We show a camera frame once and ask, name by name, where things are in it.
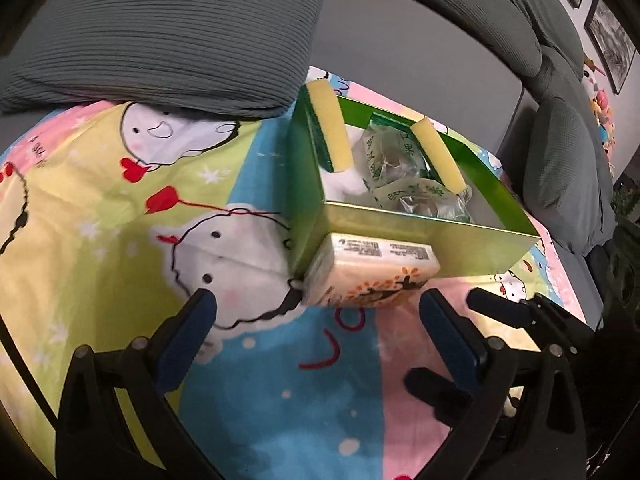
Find tissue pack with tree print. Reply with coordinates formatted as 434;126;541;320
303;233;440;308

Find yellow sponge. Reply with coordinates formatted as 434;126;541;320
410;118;468;195
306;79;354;174

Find clear green-printed plastic bag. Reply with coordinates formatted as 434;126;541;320
373;177;472;223

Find green cardboard box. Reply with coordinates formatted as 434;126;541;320
285;86;540;278

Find cartoon patterned bedsheet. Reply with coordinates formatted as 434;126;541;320
0;65;587;480

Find colourful plush toys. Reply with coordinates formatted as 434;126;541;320
582;54;615;168

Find grey-blue pillow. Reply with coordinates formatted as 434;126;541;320
1;0;323;119

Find black cable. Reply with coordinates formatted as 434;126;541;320
0;314;59;430

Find framed picture on wall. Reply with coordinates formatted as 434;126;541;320
585;0;636;96

